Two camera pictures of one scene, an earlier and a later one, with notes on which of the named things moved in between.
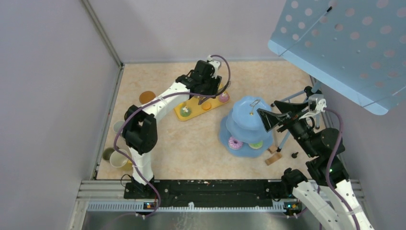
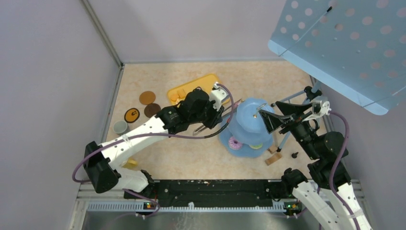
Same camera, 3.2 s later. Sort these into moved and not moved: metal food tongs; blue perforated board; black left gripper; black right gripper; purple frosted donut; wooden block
Moved: metal food tongs; black left gripper
Not moved: wooden block; purple frosted donut; black right gripper; blue perforated board
